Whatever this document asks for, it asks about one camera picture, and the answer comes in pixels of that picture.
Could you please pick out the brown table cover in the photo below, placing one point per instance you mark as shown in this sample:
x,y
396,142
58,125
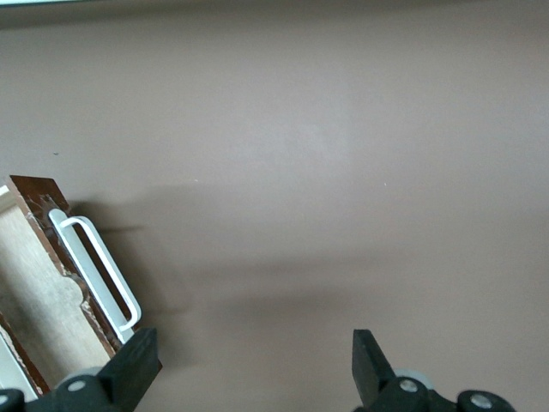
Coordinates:
x,y
300,129

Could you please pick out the crumpled clear tape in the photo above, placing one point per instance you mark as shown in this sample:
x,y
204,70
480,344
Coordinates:
x,y
40,205

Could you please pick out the cream drawer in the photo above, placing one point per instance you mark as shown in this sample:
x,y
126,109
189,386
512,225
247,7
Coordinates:
x,y
6,199

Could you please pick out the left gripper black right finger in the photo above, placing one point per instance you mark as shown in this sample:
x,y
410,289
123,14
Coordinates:
x,y
371,373

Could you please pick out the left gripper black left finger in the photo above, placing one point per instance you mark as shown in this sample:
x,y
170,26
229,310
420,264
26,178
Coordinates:
x,y
124,373

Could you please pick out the dark wooden drawer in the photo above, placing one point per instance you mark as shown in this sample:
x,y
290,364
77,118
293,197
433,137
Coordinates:
x,y
43,279

